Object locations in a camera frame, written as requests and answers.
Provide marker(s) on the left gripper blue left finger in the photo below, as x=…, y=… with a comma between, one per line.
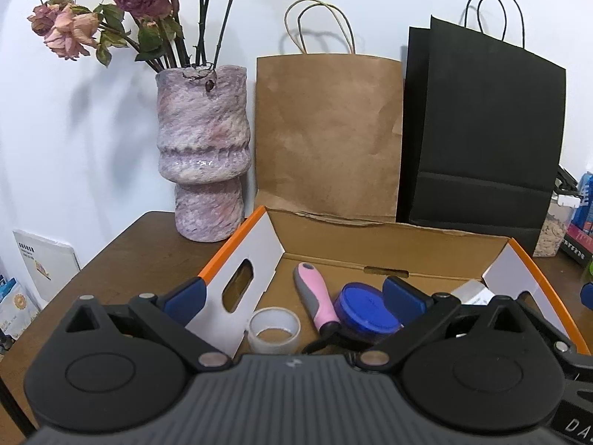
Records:
x=164, y=318

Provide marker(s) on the pink textured ceramic vase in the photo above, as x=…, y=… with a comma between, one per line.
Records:
x=203, y=141

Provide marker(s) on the dried pink rose bouquet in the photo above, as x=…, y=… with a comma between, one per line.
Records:
x=152, y=28

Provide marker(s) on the clear container with seeds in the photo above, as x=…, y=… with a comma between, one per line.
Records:
x=565, y=200

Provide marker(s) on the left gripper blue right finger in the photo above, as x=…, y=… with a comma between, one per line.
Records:
x=424, y=319

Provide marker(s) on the black paper bag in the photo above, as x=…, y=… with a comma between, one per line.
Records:
x=483, y=125

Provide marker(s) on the white booklet against wall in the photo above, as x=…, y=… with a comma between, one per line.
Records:
x=51, y=264

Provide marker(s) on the brown paper bag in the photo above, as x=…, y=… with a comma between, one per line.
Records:
x=328, y=131

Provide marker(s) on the dark red box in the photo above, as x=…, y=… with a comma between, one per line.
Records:
x=578, y=245

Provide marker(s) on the red cardboard pumpkin box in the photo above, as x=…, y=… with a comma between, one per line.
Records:
x=253, y=269

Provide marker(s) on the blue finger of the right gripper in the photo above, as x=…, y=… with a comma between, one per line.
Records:
x=586, y=295
x=564, y=350

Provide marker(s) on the cotton buds plastic box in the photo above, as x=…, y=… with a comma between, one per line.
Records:
x=473, y=293

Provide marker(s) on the clear tape roll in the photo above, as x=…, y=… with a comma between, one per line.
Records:
x=273, y=331

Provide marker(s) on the blue round lidded jar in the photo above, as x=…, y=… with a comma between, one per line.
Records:
x=361, y=311

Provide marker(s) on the blue drink can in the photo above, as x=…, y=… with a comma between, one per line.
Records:
x=583, y=216

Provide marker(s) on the pink handled pet brush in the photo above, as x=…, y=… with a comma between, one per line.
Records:
x=315, y=297

